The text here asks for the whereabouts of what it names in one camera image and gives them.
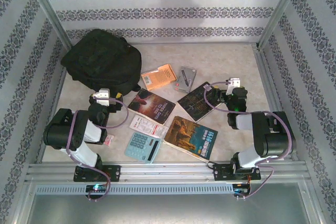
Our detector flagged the black book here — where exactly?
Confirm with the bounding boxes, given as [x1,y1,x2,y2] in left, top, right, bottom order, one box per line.
[177,81,224,123]

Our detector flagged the small pink tissue packet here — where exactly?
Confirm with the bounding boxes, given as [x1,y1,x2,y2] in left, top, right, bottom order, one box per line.
[103,134,116,147]

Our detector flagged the grey pen box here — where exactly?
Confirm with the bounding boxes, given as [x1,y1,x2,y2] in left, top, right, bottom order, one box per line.
[173,66,197,94]

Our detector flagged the dark red book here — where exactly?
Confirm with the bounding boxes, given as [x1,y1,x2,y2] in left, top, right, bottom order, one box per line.
[127,88,177,126]

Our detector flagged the white and red paper card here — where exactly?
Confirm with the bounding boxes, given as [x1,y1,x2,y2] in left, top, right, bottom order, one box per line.
[129,114,169,140]

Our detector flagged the black backpack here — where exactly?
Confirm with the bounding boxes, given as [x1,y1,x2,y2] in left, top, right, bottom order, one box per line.
[60,28,143,97]

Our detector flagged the orange book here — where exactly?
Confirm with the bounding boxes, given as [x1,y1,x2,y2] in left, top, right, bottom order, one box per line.
[141,63,177,92]

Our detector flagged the blue and brown book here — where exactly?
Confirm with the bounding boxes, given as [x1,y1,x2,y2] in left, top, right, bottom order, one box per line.
[163,115,219,163]

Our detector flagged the light blue calculator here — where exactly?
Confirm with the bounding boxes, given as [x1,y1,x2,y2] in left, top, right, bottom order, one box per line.
[123,132,162,165]

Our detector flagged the left controller board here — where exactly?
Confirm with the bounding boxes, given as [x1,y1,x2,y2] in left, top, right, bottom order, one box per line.
[86,184,109,194]

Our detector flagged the controller board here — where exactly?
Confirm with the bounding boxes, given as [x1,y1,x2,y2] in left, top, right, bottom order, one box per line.
[86,184,109,194]
[233,184,251,196]

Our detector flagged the right controller board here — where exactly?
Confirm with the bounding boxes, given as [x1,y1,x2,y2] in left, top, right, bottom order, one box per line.
[233,184,251,196]

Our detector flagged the grey metal front panel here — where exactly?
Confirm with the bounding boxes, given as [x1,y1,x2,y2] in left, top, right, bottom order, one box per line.
[25,194,320,224]

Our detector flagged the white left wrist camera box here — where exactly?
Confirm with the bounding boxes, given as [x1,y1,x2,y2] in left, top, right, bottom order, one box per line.
[91,88,110,105]

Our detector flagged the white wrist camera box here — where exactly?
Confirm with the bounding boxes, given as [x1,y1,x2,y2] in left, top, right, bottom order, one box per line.
[226,77,242,95]
[91,88,110,105]

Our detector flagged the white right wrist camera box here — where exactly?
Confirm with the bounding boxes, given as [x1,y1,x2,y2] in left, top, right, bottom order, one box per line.
[226,77,242,95]

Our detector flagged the aluminium right side rail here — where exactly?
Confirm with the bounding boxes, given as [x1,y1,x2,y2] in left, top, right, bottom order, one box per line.
[252,45,299,161]

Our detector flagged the aluminium left side rail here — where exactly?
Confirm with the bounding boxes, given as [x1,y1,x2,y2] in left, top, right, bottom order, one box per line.
[36,47,72,163]

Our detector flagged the aluminium back frame rail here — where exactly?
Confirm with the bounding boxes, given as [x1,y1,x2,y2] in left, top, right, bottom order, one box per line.
[70,41,260,48]

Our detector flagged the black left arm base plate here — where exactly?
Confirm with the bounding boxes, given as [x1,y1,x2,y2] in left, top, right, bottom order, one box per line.
[73,164,122,183]

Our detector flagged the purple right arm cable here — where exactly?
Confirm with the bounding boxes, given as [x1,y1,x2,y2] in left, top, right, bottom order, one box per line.
[204,81,293,201]

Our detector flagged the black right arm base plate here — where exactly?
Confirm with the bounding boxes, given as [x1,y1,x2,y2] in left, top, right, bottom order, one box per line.
[213,163,262,182]

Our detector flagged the aluminium mounting rail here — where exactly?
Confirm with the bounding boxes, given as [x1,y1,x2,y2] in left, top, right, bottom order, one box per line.
[24,161,308,183]

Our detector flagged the aluminium right frame post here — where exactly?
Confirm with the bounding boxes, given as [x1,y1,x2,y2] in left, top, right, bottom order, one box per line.
[257,0,308,50]

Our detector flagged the aluminium frame post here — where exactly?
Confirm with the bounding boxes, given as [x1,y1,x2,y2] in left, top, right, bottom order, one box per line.
[20,0,74,50]
[257,0,308,50]

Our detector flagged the grey slotted cable duct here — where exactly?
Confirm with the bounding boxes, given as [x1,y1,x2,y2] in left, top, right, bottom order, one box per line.
[35,183,235,196]

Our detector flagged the aluminium left frame post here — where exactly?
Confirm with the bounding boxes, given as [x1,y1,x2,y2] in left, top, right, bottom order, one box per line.
[20,0,74,50]

